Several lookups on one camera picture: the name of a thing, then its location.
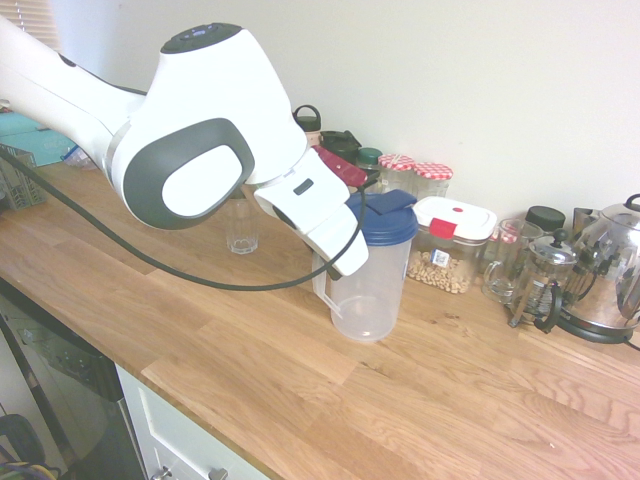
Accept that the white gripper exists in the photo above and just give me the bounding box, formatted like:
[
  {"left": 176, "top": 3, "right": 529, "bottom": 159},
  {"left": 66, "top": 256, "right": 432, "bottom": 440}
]
[{"left": 253, "top": 147, "right": 371, "bottom": 281}]

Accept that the clear pitcher with blue lid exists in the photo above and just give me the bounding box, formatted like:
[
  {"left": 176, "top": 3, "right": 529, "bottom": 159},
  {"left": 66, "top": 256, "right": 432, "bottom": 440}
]
[{"left": 311, "top": 188, "right": 420, "bottom": 345}]

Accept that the clear drinking glass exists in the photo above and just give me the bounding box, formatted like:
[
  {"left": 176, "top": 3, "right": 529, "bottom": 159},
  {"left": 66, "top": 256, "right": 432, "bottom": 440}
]
[{"left": 225, "top": 198, "right": 262, "bottom": 257}]

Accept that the glass jar with green lid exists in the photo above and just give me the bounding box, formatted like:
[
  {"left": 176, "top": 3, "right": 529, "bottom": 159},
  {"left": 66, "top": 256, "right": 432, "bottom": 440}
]
[{"left": 355, "top": 146, "right": 385, "bottom": 195}]

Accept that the tall jar red gingham lid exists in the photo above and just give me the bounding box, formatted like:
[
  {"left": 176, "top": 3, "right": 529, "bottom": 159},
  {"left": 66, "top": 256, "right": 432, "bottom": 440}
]
[{"left": 377, "top": 153, "right": 417, "bottom": 197}]

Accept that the shaker bottle with dark lid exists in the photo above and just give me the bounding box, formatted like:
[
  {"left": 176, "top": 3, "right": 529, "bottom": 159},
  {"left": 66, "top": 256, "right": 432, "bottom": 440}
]
[{"left": 318, "top": 129, "right": 362, "bottom": 162}]

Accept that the nut container white red lid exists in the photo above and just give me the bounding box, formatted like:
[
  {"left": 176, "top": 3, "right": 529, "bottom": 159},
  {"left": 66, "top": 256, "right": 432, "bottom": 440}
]
[{"left": 405, "top": 195, "right": 499, "bottom": 296}]

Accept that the wide jar red gingham lid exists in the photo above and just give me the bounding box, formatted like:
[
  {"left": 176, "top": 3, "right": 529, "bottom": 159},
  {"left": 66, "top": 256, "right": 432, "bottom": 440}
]
[{"left": 411, "top": 160, "right": 456, "bottom": 202}]

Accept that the bottle with black loop lid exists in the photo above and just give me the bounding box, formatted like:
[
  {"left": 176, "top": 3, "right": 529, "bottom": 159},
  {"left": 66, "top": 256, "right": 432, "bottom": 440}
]
[{"left": 292, "top": 104, "right": 322, "bottom": 149}]

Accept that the clear glass mug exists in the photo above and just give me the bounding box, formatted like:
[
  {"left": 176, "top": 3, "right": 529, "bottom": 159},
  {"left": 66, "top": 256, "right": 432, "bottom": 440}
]
[{"left": 480, "top": 217, "right": 545, "bottom": 307}]

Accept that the small jar red gingham lid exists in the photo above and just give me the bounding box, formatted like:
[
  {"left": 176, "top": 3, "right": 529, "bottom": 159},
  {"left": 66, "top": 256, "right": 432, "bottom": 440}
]
[{"left": 491, "top": 222, "right": 522, "bottom": 261}]

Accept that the glass chrome French press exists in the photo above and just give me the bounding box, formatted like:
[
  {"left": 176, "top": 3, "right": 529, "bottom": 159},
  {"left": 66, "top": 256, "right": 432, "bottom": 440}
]
[{"left": 508, "top": 228, "right": 582, "bottom": 335}]

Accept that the jar with black lid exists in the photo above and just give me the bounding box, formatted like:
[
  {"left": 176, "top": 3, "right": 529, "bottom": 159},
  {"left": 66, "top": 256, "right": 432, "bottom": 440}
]
[{"left": 524, "top": 205, "right": 568, "bottom": 242}]

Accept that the white cabinet front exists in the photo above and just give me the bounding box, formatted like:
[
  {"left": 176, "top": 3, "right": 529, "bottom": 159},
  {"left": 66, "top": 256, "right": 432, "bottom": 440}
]
[{"left": 114, "top": 363, "right": 282, "bottom": 480}]

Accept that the stainless steel electric kettle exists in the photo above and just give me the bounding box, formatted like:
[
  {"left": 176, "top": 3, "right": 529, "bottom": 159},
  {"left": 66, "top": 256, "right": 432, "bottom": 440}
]
[{"left": 553, "top": 193, "right": 640, "bottom": 351}]

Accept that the clear plastic bag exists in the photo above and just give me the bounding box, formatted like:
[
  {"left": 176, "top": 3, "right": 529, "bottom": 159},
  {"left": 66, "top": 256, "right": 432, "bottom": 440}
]
[{"left": 59, "top": 146, "right": 100, "bottom": 172}]

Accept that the black glass-front appliance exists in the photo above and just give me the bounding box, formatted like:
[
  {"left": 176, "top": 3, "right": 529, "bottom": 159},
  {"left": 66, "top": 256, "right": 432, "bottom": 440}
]
[{"left": 0, "top": 278, "right": 147, "bottom": 480}]

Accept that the grey slotted basket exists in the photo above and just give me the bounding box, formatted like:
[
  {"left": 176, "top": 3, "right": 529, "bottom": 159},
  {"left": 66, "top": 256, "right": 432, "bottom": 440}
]
[{"left": 0, "top": 143, "right": 50, "bottom": 212}]

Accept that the teal box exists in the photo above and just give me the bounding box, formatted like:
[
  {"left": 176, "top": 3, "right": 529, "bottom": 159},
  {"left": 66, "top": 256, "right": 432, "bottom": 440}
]
[{"left": 0, "top": 111, "right": 80, "bottom": 169}]

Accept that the window blind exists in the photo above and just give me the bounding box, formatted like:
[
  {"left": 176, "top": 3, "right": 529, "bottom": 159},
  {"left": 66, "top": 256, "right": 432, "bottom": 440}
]
[{"left": 0, "top": 0, "right": 62, "bottom": 54}]

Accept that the red wrist camera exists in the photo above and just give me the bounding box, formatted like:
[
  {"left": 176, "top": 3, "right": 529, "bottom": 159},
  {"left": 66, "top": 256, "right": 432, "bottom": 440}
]
[{"left": 312, "top": 144, "right": 382, "bottom": 193}]

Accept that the black camera cable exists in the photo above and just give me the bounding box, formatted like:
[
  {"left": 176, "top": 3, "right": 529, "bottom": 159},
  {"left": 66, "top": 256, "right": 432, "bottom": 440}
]
[{"left": 0, "top": 148, "right": 371, "bottom": 293}]

